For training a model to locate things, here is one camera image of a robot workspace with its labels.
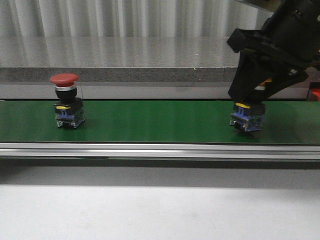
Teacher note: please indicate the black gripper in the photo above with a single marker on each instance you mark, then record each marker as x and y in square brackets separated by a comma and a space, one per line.
[291, 35]

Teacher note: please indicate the yellow mushroom push button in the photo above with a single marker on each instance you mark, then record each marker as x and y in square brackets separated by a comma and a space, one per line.
[248, 113]

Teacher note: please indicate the red mushroom push button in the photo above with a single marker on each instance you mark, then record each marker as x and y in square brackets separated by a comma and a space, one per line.
[69, 112]

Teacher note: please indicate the red object behind counter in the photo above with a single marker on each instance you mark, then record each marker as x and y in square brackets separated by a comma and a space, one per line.
[314, 94]

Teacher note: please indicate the grey speckled stone counter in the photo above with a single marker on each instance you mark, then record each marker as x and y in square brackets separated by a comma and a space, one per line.
[118, 67]

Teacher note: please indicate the green conveyor belt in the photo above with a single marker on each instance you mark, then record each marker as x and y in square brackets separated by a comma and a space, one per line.
[160, 121]

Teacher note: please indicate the white pleated curtain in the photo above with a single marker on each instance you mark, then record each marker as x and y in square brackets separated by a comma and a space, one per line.
[127, 18]

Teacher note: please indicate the aluminium conveyor frame rail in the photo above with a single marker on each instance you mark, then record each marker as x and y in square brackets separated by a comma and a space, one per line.
[163, 150]

